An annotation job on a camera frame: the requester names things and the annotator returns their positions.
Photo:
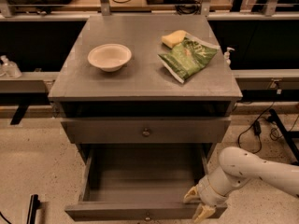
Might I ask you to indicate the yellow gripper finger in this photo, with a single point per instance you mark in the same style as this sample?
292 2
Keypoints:
203 212
191 195

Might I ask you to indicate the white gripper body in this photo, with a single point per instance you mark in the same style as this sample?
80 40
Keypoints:
206 192

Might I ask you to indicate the grey drawer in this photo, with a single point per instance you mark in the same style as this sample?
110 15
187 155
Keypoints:
134 182
145 130

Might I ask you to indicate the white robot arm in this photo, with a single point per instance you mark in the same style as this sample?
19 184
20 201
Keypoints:
236 168

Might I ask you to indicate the grey top drawer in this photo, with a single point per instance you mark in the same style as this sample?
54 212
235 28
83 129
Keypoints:
145 130

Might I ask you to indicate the grey drawer cabinet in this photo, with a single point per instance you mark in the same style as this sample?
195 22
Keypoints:
143 88

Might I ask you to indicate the black stand leg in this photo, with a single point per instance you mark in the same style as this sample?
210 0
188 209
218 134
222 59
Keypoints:
289 136

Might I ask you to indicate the white pump bottle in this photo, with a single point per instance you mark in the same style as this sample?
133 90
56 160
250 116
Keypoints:
227 54

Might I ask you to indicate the green chip bag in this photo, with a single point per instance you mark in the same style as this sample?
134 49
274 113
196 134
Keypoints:
188 57

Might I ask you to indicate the yellow sponge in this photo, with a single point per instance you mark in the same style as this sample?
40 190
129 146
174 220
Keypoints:
174 38

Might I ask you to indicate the black object on floor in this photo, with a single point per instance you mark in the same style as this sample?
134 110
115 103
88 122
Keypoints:
33 207

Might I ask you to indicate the white bowl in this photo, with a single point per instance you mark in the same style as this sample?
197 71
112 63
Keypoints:
109 57

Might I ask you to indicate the clear sanitizer bottle left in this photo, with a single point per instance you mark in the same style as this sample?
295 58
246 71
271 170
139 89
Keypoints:
11 68

